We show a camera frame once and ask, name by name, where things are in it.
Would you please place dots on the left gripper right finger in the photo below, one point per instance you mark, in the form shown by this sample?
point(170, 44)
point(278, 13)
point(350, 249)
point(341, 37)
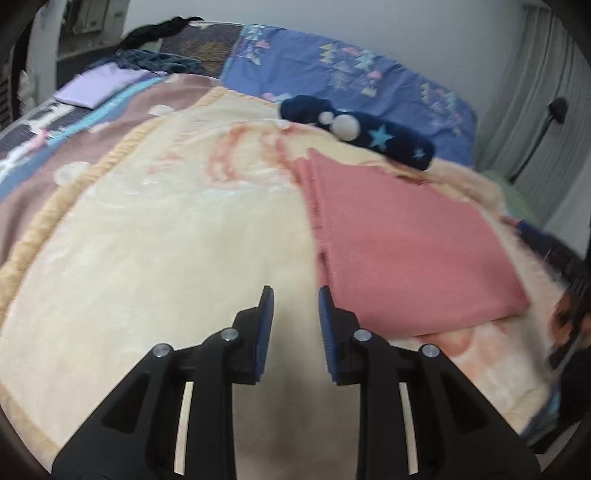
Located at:
point(420, 416)

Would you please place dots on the person right hand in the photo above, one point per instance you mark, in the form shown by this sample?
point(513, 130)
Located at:
point(561, 324)

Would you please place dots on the green pillow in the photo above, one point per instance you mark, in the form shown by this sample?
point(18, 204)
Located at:
point(516, 203)

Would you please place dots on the cream fleece blanket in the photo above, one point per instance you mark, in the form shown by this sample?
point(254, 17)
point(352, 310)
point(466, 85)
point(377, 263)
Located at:
point(180, 226)

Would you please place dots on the folded lavender cloth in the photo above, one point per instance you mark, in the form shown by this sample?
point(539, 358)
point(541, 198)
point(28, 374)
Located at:
point(93, 87)

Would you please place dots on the dark teal fuzzy blanket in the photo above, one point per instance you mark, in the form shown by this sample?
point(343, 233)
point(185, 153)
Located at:
point(136, 59)

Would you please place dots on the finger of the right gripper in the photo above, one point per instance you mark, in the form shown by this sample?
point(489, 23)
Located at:
point(563, 262)

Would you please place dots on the pink long sleeve shirt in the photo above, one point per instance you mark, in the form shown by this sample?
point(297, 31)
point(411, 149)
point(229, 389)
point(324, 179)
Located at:
point(407, 260)

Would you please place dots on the patterned bed sheet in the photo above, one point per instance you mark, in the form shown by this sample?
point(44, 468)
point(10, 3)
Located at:
point(53, 158)

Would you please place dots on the blue tree print pillow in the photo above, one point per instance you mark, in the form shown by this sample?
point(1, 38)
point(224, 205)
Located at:
point(274, 63)

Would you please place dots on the dark floral pillow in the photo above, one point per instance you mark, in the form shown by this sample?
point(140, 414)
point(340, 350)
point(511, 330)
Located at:
point(211, 43)

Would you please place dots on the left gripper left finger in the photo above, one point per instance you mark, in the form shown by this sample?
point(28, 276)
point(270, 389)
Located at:
point(171, 415)

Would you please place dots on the navy star plush blanket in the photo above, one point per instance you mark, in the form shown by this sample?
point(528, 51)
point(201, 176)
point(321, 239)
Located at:
point(391, 139)

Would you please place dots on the black garment on headboard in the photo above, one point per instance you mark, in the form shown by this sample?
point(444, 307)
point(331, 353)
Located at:
point(153, 32)

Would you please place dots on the black floor lamp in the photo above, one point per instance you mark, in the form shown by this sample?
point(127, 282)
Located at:
point(557, 112)

